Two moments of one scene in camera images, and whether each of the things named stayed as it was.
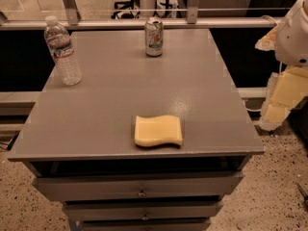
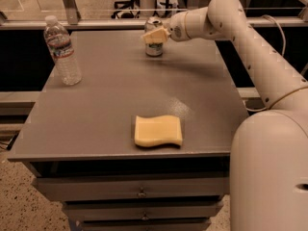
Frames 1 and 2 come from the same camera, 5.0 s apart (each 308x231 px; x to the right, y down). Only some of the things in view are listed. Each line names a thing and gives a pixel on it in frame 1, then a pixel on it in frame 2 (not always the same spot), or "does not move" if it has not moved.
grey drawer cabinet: x=79 y=142 does not move
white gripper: x=293 y=41 → x=176 y=29
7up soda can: x=154 y=36 does not move
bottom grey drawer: x=144 y=224 does not move
